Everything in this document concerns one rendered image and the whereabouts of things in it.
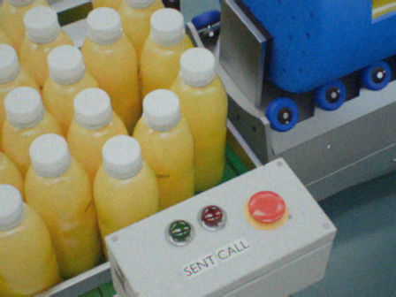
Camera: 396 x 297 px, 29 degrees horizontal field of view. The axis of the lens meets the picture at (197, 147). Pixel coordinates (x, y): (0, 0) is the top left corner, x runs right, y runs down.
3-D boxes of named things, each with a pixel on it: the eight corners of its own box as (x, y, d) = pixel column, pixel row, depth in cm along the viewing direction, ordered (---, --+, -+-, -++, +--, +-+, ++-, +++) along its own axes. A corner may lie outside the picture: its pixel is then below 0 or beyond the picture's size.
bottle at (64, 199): (33, 265, 94) (1, 171, 78) (64, 220, 98) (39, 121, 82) (85, 288, 92) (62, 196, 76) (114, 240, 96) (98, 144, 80)
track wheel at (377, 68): (361, 68, 102) (353, 67, 104) (373, 97, 104) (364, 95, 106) (386, 52, 104) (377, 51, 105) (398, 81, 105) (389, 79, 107)
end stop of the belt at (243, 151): (274, 197, 94) (276, 183, 92) (269, 200, 94) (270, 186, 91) (132, 2, 115) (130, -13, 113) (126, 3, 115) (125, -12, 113)
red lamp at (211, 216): (227, 222, 74) (228, 215, 73) (207, 232, 73) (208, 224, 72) (216, 205, 75) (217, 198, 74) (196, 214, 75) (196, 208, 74)
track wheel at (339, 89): (314, 88, 100) (306, 87, 102) (327, 118, 102) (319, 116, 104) (340, 72, 101) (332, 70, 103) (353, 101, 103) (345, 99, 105)
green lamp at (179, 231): (195, 237, 73) (195, 231, 72) (175, 247, 72) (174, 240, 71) (184, 220, 74) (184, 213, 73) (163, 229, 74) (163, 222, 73)
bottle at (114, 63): (87, 150, 104) (68, 47, 89) (96, 110, 109) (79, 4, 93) (140, 155, 104) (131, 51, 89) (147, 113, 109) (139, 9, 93)
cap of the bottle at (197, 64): (217, 80, 86) (217, 69, 85) (183, 85, 86) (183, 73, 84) (211, 56, 88) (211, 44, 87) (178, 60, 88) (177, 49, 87)
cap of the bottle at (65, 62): (57, 85, 86) (54, 73, 84) (44, 62, 88) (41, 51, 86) (88, 72, 87) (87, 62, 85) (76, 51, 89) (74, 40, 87)
